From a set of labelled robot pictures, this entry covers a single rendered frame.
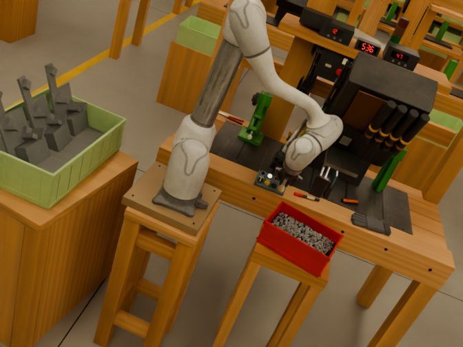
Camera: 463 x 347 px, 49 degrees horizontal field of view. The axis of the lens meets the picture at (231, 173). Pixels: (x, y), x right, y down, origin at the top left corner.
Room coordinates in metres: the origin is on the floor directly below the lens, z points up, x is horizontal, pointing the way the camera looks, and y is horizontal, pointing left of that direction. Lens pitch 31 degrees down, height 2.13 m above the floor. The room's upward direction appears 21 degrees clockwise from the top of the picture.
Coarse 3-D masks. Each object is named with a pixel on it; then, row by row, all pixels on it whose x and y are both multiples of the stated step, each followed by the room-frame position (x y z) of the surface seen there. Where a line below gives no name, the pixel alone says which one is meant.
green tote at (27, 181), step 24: (48, 96) 2.12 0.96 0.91; (72, 96) 2.13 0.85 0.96; (96, 120) 2.11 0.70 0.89; (120, 120) 2.10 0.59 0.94; (96, 144) 1.82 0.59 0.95; (120, 144) 2.11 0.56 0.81; (0, 168) 1.52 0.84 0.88; (24, 168) 1.51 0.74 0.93; (72, 168) 1.64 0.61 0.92; (24, 192) 1.51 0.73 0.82; (48, 192) 1.50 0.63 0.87
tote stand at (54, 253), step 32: (128, 160) 2.03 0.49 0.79; (0, 192) 1.50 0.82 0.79; (96, 192) 1.74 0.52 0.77; (0, 224) 1.45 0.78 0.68; (32, 224) 1.41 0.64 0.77; (64, 224) 1.55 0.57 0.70; (96, 224) 1.80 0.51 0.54; (0, 256) 1.44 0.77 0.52; (32, 256) 1.41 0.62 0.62; (64, 256) 1.59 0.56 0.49; (96, 256) 1.87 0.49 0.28; (0, 288) 1.44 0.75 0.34; (32, 288) 1.41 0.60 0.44; (64, 288) 1.64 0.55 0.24; (0, 320) 1.43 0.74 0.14; (32, 320) 1.44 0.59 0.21
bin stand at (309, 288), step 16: (256, 240) 1.91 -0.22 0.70; (256, 256) 1.70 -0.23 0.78; (272, 256) 1.71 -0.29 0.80; (256, 272) 1.70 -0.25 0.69; (288, 272) 1.69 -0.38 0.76; (304, 272) 1.69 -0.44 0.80; (240, 288) 1.71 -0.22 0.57; (304, 288) 1.89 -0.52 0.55; (320, 288) 1.68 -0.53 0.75; (240, 304) 1.70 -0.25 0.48; (288, 304) 1.93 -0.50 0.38; (304, 304) 1.69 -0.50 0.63; (224, 320) 1.71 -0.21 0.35; (288, 320) 1.89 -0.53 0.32; (304, 320) 1.69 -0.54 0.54; (224, 336) 1.70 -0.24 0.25; (272, 336) 1.90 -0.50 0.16; (288, 336) 1.69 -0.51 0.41
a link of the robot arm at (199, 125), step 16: (256, 0) 1.91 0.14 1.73; (224, 32) 1.89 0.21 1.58; (224, 48) 1.89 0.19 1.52; (224, 64) 1.88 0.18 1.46; (208, 80) 1.90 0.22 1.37; (224, 80) 1.89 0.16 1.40; (208, 96) 1.88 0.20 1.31; (224, 96) 1.91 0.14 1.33; (208, 112) 1.88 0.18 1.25; (192, 128) 1.87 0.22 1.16; (208, 128) 1.90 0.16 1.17; (176, 144) 1.84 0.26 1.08; (208, 144) 1.88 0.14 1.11
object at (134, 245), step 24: (120, 240) 1.60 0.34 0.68; (144, 240) 1.61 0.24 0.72; (168, 240) 1.63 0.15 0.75; (120, 264) 1.60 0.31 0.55; (144, 264) 1.87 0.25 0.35; (192, 264) 1.81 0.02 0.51; (120, 288) 1.60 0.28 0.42; (144, 288) 1.84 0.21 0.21; (168, 288) 1.57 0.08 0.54; (120, 312) 1.63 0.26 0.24; (168, 312) 1.57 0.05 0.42; (96, 336) 1.60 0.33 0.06; (144, 336) 1.59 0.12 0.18
